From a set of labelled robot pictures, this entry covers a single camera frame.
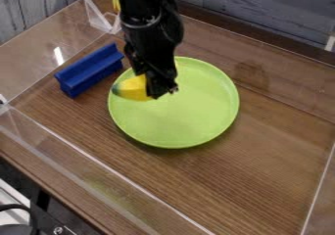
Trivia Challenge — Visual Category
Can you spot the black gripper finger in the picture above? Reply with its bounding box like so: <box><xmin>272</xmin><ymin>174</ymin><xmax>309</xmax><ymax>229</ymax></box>
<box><xmin>144</xmin><ymin>67</ymin><xmax>177</xmax><ymax>99</ymax></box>

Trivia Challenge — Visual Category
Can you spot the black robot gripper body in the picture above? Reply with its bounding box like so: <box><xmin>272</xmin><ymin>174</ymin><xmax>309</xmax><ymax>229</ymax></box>
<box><xmin>108</xmin><ymin>0</ymin><xmax>185</xmax><ymax>76</ymax></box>

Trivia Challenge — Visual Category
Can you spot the yellow toy banana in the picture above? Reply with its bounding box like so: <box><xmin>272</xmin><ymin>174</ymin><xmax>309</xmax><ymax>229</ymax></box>
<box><xmin>110</xmin><ymin>73</ymin><xmax>152</xmax><ymax>102</ymax></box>

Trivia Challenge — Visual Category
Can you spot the green round plate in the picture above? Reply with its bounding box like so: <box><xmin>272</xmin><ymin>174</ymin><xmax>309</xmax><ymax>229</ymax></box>
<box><xmin>106</xmin><ymin>57</ymin><xmax>238</xmax><ymax>149</ymax></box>

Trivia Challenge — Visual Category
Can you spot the blue plastic block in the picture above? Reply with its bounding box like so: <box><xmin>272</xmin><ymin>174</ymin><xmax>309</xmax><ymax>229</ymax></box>
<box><xmin>53</xmin><ymin>43</ymin><xmax>124</xmax><ymax>98</ymax></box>

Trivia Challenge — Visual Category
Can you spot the clear acrylic enclosure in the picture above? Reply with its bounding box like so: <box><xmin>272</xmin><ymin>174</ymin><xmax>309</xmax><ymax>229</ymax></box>
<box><xmin>0</xmin><ymin>0</ymin><xmax>335</xmax><ymax>235</ymax></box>

